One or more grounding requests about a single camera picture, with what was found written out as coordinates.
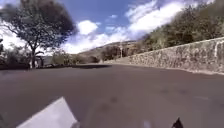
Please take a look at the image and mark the dark round tree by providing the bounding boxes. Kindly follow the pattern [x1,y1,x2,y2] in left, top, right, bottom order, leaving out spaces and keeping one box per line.
[100,44,121,62]

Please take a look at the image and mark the pale pole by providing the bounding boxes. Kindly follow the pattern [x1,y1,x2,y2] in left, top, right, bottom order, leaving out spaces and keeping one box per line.
[118,41,124,59]

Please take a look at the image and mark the distant hill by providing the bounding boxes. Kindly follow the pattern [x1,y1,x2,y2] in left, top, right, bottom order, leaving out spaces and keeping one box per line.
[78,39,144,60]

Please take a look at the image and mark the grey asphalt road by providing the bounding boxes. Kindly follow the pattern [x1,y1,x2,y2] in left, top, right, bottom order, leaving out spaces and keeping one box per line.
[0,62,224,128]

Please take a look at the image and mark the roadside bushes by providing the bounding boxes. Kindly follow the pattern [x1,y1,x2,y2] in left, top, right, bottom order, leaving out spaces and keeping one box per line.
[0,43,101,70]

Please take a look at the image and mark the large spreading tree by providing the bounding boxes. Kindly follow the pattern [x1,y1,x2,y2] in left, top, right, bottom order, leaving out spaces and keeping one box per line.
[0,0,78,69]

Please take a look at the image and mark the robot's own part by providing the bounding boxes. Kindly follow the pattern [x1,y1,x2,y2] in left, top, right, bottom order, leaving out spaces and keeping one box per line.
[171,117,184,128]

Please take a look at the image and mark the row of trees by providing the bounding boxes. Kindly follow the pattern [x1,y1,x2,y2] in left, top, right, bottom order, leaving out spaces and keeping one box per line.
[139,0,224,52]

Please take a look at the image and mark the rough stone wall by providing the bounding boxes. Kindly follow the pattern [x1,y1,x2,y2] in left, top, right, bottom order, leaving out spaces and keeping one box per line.
[104,36,224,75]

